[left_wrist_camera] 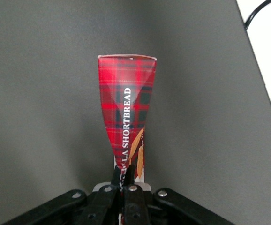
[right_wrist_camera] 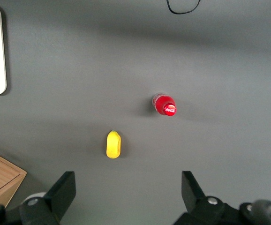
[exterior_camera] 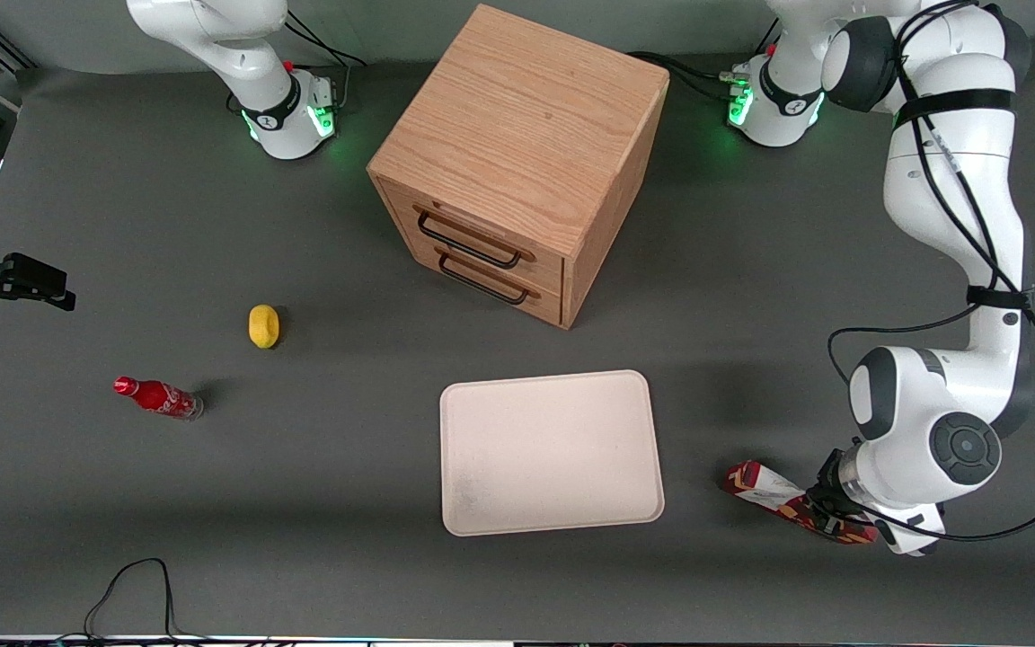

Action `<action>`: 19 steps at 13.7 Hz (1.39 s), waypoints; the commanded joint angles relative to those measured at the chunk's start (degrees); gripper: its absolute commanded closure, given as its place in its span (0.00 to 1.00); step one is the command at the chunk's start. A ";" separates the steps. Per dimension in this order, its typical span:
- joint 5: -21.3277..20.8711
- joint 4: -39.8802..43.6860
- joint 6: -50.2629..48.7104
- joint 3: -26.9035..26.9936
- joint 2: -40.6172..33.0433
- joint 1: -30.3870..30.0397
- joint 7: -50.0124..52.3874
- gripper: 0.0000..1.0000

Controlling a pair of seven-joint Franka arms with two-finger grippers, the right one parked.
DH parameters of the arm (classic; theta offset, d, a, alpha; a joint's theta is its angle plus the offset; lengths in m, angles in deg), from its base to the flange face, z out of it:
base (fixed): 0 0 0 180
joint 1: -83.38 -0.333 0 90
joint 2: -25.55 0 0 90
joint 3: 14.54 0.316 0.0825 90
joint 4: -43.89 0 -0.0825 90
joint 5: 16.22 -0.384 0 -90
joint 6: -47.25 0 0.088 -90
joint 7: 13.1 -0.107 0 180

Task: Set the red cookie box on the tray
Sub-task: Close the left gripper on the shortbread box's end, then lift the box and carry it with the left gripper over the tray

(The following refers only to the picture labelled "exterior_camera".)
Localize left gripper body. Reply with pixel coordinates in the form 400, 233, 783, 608
826, 443, 880, 524

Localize red cookie box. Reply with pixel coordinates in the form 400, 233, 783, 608
721, 460, 880, 547

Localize beige rectangular tray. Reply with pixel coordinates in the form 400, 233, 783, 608
439, 369, 666, 537

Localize red cola bottle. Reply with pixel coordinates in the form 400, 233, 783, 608
113, 376, 205, 421

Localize yellow lemon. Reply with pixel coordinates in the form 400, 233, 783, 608
248, 305, 281, 349

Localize wooden drawer front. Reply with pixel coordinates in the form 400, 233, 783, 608
410, 235, 565, 328
383, 184, 567, 293

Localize wooden drawer cabinet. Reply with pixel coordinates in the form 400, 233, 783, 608
367, 4, 671, 331

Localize aluminium frame rail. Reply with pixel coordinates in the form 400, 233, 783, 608
0, 16, 37, 75

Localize black looped table cable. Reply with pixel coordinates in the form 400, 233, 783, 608
82, 558, 213, 643

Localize black right base cables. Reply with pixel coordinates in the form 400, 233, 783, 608
282, 7, 367, 111

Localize black base cables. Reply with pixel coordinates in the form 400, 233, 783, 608
282, 7, 367, 111
627, 16, 781, 105

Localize black metal drawer handle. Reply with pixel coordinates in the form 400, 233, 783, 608
416, 210, 524, 270
438, 252, 531, 306

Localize black left base cables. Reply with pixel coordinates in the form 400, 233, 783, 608
627, 16, 781, 105

